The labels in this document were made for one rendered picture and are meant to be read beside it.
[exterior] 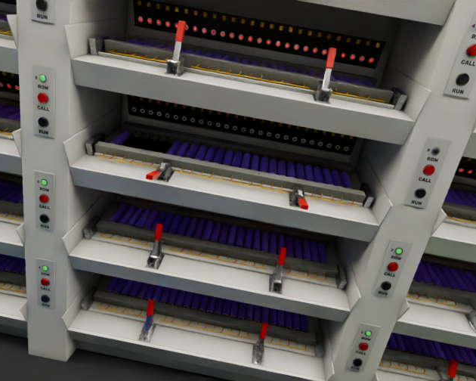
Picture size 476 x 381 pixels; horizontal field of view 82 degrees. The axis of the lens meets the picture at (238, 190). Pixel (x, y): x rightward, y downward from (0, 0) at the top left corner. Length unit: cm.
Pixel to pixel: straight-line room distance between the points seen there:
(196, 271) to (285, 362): 31
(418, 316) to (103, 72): 78
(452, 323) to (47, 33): 96
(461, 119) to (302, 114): 26
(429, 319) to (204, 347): 50
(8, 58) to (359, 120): 63
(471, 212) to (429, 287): 19
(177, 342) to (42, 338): 32
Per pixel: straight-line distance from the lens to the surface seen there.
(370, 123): 54
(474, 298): 84
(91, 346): 87
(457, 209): 72
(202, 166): 56
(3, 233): 79
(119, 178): 57
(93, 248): 69
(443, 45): 58
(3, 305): 90
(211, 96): 51
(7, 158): 70
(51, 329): 83
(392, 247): 61
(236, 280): 61
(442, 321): 77
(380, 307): 67
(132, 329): 77
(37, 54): 64
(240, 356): 74
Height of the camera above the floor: 63
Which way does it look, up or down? 15 degrees down
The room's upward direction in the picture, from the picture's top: 10 degrees clockwise
